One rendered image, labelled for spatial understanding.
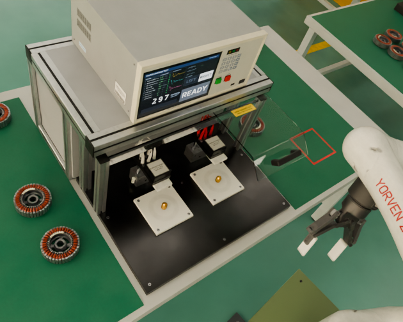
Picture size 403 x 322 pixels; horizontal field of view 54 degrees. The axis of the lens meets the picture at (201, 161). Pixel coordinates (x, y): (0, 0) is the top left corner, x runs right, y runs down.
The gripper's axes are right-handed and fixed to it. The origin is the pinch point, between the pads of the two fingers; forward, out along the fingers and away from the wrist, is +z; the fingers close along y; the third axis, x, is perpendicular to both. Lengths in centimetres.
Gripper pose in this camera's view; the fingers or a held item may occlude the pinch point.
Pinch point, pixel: (318, 252)
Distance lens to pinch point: 125.5
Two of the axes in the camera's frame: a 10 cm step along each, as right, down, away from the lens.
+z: -4.8, 8.0, 3.7
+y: 8.2, 2.5, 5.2
